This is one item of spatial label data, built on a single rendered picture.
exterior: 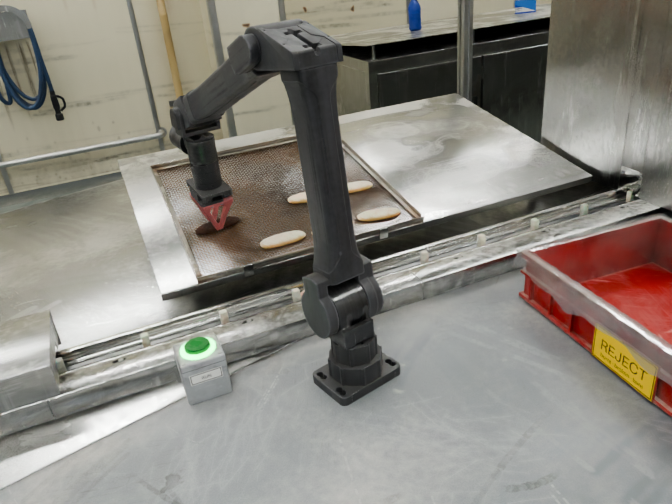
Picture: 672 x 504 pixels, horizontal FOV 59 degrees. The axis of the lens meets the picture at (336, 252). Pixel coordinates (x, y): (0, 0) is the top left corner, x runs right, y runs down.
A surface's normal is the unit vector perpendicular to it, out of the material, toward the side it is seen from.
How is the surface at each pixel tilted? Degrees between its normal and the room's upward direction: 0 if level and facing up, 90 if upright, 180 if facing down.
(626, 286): 0
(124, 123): 90
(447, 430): 0
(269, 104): 90
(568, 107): 90
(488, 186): 10
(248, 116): 90
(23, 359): 0
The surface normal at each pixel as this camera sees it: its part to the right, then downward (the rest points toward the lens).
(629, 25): -0.91, 0.25
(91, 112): 0.40, 0.39
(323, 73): 0.57, 0.25
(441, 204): -0.01, -0.81
